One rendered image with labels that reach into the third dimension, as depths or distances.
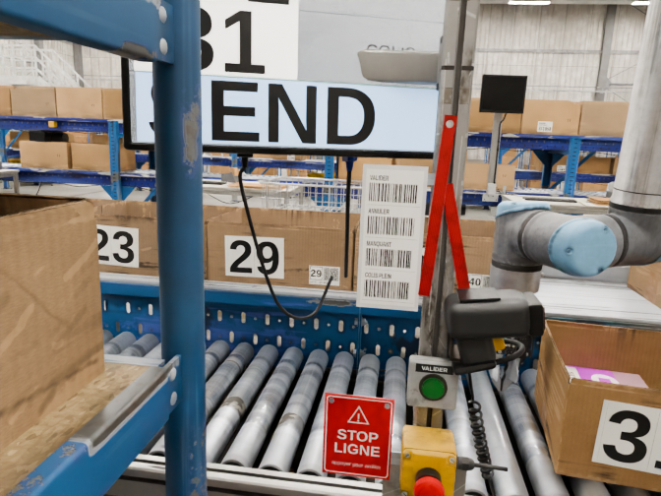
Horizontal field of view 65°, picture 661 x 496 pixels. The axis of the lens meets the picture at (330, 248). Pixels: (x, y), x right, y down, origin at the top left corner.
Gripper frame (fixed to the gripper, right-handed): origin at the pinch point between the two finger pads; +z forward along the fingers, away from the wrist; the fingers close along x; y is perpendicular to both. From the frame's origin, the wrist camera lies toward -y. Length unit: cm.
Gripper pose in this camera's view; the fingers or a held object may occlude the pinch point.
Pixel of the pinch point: (501, 383)
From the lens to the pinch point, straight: 113.3
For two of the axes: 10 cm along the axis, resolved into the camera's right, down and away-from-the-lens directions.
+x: 9.9, 0.6, -1.3
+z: -0.3, 9.8, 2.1
